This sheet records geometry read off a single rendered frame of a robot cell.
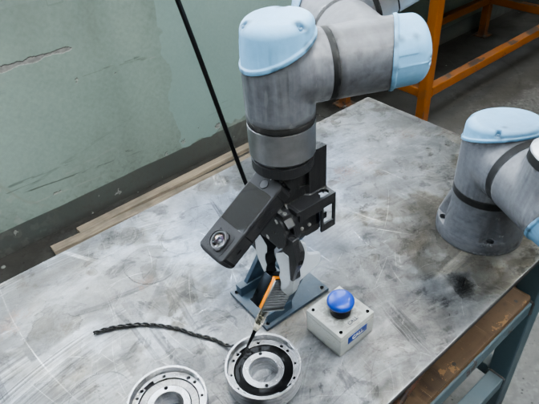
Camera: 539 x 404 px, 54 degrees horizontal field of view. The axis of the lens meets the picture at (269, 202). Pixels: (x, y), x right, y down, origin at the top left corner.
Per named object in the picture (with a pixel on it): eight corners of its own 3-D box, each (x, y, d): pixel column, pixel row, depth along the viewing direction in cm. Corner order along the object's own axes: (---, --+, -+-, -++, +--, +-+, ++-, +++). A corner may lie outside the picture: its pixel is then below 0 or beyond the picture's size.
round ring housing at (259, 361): (318, 383, 73) (318, 365, 70) (259, 432, 68) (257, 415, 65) (269, 337, 80) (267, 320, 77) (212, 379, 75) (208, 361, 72)
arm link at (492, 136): (500, 159, 96) (517, 90, 87) (549, 202, 85) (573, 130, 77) (439, 171, 94) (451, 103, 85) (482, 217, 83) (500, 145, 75)
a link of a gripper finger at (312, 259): (329, 287, 71) (324, 232, 66) (296, 309, 68) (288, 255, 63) (314, 276, 73) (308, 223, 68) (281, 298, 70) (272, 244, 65)
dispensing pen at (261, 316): (225, 350, 73) (273, 246, 69) (247, 347, 76) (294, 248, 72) (235, 361, 71) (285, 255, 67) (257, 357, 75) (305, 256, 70)
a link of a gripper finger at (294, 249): (308, 281, 65) (301, 224, 60) (299, 288, 64) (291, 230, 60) (285, 264, 68) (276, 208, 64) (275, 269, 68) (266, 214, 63)
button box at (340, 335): (340, 357, 76) (341, 337, 73) (306, 329, 80) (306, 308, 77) (377, 327, 80) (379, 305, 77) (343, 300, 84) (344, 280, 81)
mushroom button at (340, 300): (340, 334, 76) (341, 312, 73) (321, 318, 79) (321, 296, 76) (358, 320, 78) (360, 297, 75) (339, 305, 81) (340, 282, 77)
